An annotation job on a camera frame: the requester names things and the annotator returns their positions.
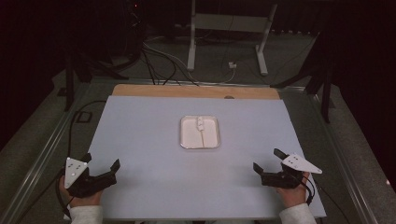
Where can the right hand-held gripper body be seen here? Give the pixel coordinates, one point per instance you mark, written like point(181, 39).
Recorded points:
point(281, 179)

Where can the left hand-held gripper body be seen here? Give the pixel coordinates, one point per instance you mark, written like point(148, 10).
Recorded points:
point(93, 183)

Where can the wooden skewer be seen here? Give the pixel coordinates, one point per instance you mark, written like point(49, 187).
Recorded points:
point(203, 138)

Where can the white enamel tray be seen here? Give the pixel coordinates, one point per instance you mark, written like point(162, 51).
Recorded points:
point(190, 137)

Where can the person's left hand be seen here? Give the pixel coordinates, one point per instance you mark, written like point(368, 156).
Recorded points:
point(87, 201)

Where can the person's right hand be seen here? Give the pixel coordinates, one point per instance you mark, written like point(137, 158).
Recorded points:
point(294, 196)

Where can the black square floor plate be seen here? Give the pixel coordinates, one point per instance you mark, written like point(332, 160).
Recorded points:
point(77, 117)

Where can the black metal stand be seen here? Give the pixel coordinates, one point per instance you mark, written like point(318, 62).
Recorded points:
point(325, 93)
point(69, 84)

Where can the white plug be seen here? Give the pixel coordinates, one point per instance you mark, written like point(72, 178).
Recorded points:
point(232, 65)

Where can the dark equipment rack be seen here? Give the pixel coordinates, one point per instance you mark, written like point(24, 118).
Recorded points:
point(124, 31)

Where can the white metal stand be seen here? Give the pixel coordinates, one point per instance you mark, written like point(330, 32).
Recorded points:
point(230, 22)

